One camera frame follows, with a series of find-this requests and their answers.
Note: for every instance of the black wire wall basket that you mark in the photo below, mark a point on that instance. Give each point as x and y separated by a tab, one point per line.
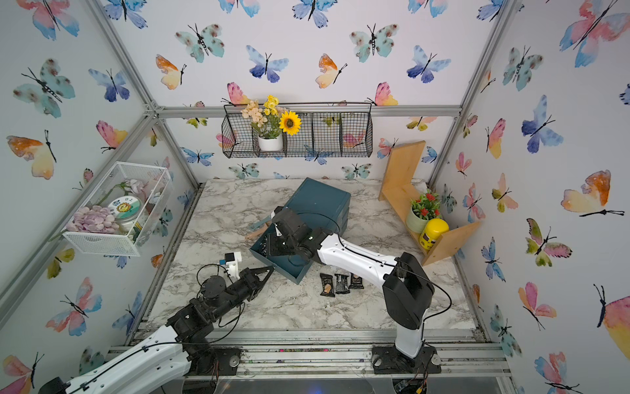
327	131

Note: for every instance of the green pot red flowers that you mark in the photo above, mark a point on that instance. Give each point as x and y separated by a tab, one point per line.
422	209

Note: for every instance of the pink artificial flowers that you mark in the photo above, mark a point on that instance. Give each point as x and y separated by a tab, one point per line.
95	219

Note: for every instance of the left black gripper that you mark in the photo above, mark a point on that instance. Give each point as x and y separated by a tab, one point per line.
252	285

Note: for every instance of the teal drawer cabinet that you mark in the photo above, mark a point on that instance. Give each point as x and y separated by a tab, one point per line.
321	206

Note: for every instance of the small wooden dustpan brush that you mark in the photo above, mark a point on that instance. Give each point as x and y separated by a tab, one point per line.
257	229

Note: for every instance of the white flower pot with sunflower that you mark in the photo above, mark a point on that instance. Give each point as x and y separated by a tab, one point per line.
271	123

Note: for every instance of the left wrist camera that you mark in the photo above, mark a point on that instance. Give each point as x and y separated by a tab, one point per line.
232	261

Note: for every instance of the white mesh wall basket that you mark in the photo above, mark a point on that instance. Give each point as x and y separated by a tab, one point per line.
153	186

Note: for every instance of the round green tin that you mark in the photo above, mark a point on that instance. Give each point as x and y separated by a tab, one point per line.
125	208

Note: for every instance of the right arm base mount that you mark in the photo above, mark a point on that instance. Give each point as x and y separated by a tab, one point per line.
389	360

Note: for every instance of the yellow canister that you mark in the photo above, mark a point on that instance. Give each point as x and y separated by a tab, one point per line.
431	233

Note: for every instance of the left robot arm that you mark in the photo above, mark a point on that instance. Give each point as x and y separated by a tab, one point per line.
169	353

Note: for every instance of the teal top drawer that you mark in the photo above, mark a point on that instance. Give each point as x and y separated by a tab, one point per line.
292	267

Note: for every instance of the wooden zigzag shelf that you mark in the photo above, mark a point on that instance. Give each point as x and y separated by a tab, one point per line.
398	190

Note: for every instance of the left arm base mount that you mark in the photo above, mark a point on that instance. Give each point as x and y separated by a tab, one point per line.
215	362

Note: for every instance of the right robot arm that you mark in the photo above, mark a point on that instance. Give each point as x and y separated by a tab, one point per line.
406	289

